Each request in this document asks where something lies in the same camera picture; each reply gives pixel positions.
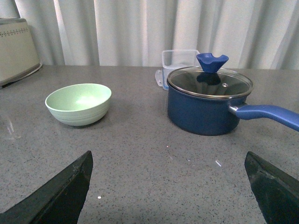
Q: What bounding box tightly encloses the cream toaster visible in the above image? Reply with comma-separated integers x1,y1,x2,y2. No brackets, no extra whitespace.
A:
0,18,42,86

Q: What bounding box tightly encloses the white curtain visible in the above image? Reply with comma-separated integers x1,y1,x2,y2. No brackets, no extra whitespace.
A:
0,0,299,70

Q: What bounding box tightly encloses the green bowl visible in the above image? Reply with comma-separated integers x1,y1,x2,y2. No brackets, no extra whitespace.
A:
45,84,112,126

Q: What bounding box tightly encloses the clear plastic container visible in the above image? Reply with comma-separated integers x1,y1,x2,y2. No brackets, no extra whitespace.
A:
155,49,199,91

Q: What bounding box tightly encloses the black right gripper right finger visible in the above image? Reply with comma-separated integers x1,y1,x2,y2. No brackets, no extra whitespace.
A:
244,151,299,224

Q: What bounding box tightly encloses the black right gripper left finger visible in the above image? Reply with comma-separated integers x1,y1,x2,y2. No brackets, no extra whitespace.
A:
0,151,93,224

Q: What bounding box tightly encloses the blue saucepan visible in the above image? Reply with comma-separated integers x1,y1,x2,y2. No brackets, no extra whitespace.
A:
168,83,299,136

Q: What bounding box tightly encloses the glass lid with blue knob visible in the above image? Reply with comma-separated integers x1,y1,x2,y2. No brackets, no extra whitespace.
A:
167,53,253,99

